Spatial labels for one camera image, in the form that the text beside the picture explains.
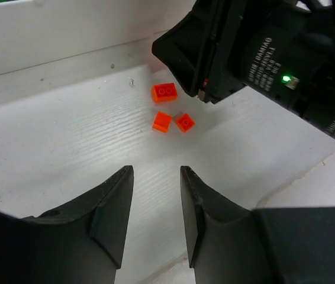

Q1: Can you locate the white three-compartment plastic bin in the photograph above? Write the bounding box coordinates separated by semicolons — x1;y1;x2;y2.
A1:
0;1;194;75

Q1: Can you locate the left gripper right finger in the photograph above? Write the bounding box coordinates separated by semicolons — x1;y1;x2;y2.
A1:
180;166;335;283

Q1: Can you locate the small orange lego brick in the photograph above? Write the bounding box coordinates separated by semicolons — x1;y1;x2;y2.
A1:
175;113;195;133
152;111;173;133
152;83;178;104

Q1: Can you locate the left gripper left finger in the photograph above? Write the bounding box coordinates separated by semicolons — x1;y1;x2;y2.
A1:
0;166;134;283

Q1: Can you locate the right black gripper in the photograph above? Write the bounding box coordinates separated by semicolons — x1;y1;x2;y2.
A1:
152;1;335;139

